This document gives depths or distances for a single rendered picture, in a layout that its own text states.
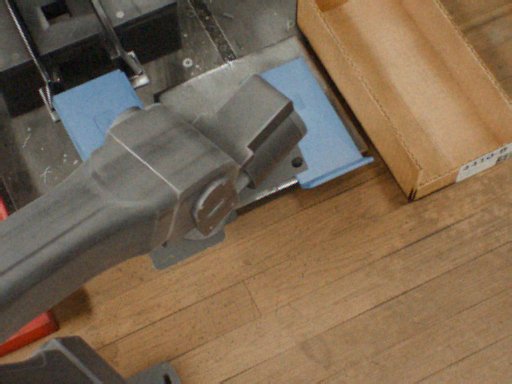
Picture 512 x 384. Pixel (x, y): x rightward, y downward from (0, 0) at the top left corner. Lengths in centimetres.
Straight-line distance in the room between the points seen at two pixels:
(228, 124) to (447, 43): 42
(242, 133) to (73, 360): 23
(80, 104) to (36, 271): 43
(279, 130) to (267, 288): 29
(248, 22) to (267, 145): 42
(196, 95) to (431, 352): 36
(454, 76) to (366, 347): 31
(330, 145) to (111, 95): 23
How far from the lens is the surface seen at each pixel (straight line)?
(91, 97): 99
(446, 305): 100
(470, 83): 108
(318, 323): 98
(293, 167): 81
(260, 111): 72
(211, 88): 107
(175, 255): 83
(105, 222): 61
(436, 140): 107
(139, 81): 101
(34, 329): 97
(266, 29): 114
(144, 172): 63
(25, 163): 108
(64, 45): 104
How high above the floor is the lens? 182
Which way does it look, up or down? 64 degrees down
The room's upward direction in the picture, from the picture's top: 1 degrees counter-clockwise
